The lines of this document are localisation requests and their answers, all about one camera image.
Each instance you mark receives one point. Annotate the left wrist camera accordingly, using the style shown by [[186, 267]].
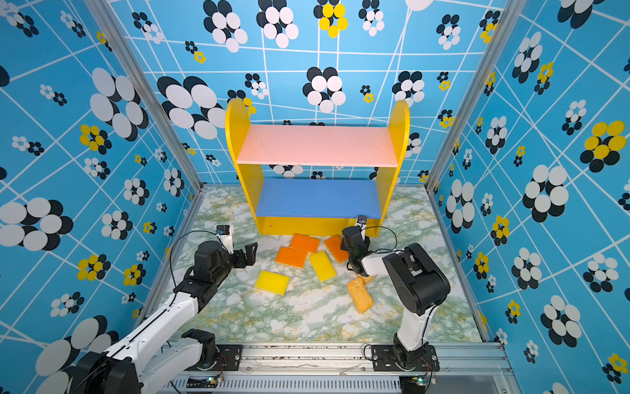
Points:
[[224, 235]]

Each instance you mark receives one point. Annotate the tan sponge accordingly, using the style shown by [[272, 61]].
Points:
[[360, 296], [365, 280]]

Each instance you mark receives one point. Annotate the left aluminium corner post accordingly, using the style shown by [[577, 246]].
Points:
[[104, 17]]

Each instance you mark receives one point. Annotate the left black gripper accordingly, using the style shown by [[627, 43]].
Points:
[[251, 256]]

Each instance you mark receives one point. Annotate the aluminium corner post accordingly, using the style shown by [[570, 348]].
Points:
[[509, 18], [104, 17]]

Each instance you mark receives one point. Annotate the yellow shelf with coloured boards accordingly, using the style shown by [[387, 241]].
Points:
[[283, 207]]

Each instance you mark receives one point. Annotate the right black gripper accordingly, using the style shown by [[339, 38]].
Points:
[[344, 245]]

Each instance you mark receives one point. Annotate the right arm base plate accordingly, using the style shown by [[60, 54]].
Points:
[[394, 358]]

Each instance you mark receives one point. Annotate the aluminium front rail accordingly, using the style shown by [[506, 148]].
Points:
[[311, 367]]

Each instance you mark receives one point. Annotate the yellow sponge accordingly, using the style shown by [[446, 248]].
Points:
[[273, 283], [322, 266]]

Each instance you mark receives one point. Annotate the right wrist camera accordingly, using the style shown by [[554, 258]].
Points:
[[361, 221]]

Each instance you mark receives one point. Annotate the tan sponge right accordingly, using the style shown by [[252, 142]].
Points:
[[365, 280]]

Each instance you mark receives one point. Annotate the orange sponge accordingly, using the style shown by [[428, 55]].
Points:
[[308, 244], [291, 257], [333, 245]]

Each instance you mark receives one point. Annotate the tan sponge front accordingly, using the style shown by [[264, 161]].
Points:
[[360, 296]]

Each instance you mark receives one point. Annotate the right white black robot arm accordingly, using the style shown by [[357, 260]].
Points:
[[419, 283]]

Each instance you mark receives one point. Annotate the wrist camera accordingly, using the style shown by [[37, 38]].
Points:
[[224, 235], [361, 221]]

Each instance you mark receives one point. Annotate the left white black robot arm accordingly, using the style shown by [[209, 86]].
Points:
[[138, 363]]

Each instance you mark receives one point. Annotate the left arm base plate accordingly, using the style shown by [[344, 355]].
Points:
[[227, 358]]

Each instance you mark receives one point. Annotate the right aluminium corner post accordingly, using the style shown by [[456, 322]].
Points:
[[509, 18]]

